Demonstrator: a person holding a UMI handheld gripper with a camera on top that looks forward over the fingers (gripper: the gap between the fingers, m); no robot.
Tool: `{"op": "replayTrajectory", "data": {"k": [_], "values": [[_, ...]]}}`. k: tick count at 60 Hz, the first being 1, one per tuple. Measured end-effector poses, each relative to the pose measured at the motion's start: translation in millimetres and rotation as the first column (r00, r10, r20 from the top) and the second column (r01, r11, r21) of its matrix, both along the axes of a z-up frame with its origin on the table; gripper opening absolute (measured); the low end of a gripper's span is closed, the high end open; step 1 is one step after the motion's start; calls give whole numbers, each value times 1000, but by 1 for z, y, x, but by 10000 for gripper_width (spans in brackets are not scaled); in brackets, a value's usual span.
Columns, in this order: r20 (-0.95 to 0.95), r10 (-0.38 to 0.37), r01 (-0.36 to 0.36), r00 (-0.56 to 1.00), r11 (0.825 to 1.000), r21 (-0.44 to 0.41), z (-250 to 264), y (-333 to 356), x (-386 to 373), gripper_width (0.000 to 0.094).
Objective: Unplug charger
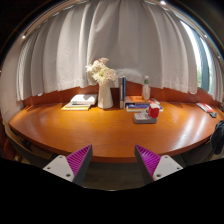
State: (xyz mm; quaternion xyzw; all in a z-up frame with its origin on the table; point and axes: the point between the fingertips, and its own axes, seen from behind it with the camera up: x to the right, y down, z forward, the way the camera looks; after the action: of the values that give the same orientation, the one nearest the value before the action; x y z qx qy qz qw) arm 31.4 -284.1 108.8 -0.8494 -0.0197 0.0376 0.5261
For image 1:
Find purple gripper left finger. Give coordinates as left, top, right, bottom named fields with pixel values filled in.
left=44, top=145, right=92, bottom=186

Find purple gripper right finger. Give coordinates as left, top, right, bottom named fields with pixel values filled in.
left=134, top=145, right=182, bottom=184

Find red and white charger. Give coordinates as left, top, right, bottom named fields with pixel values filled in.
left=148, top=103, right=160, bottom=118

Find yellow flat book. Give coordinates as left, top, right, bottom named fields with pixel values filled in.
left=61, top=103, right=91, bottom=111

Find stack of flat books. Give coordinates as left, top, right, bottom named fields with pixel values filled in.
left=125, top=96, right=163, bottom=112

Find open white book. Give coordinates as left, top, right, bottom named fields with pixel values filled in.
left=71, top=94, right=97, bottom=105

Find dark bag at right edge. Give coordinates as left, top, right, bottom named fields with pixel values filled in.
left=210, top=120, right=224, bottom=155

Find white ceramic vase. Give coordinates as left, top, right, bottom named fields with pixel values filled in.
left=98, top=83, right=113, bottom=109

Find clear plastic water bottle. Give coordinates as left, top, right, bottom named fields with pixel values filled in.
left=142, top=76, right=150, bottom=101

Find red booklet on right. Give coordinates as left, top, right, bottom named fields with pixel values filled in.
left=196, top=103, right=213, bottom=113

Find small black device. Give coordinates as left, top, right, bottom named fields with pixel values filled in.
left=209, top=112, right=217, bottom=118

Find upright blue and grey books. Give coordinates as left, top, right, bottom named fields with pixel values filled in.
left=119, top=76, right=126, bottom=109

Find white flower bouquet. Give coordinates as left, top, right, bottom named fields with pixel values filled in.
left=86, top=58, right=116, bottom=85

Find white curtain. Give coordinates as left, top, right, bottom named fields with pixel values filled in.
left=15, top=0, right=224, bottom=104

